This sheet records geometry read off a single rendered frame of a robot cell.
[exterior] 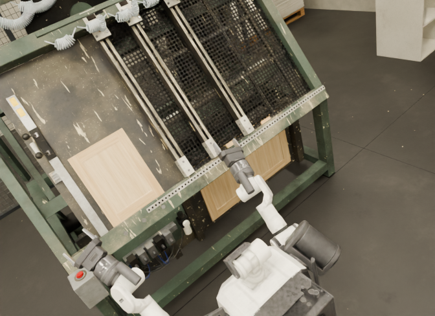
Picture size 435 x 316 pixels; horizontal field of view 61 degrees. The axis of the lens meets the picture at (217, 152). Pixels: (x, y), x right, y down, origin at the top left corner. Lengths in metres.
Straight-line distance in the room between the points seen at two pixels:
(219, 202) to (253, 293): 1.82
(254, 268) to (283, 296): 0.11
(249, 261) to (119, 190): 1.39
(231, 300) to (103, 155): 1.44
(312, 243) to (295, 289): 0.17
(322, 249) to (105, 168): 1.49
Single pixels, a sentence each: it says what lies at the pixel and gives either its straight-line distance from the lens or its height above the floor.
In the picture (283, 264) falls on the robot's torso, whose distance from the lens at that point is 1.19.
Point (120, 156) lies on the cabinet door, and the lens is 2.35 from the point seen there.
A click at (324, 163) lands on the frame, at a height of 0.18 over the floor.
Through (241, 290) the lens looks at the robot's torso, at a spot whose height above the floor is 1.37.
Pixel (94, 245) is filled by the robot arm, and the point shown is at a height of 1.42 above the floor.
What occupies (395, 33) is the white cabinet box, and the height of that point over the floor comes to 0.32.
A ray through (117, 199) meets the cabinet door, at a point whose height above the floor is 1.00.
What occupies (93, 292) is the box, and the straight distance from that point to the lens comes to 2.15.
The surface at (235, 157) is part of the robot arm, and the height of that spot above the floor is 1.37.
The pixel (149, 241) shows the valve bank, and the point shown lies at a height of 0.77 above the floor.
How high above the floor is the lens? 2.32
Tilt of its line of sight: 34 degrees down
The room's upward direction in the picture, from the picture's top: 19 degrees counter-clockwise
